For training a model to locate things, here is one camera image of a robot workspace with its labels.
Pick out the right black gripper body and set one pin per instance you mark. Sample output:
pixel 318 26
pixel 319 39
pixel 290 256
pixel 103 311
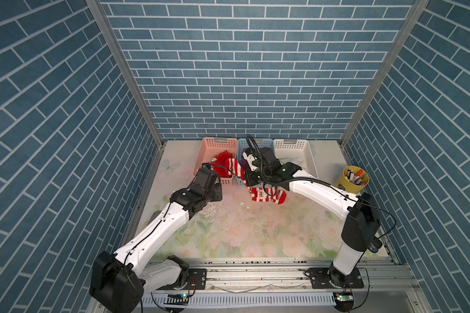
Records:
pixel 256 177

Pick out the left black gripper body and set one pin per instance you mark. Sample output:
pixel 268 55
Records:
pixel 215 193

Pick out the red white sock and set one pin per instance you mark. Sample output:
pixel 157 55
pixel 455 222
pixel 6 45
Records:
pixel 220 164

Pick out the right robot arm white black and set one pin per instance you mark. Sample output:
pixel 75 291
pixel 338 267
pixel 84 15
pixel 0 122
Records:
pixel 361 224

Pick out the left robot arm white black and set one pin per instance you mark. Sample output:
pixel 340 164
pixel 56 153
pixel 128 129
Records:
pixel 119 280

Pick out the light blue plastic basket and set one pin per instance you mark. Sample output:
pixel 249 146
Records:
pixel 266 143

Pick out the white plastic basket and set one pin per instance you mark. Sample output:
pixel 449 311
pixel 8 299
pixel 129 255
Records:
pixel 297 163

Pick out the pink plastic basket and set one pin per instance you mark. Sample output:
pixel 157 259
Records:
pixel 211 147

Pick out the grey oval pad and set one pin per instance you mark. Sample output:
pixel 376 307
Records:
pixel 154 216

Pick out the yellow pen cup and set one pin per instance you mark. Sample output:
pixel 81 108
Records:
pixel 353 180

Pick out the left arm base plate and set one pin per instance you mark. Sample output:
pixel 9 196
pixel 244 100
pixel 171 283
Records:
pixel 196 279

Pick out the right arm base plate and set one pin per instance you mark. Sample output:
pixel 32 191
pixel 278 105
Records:
pixel 321 277

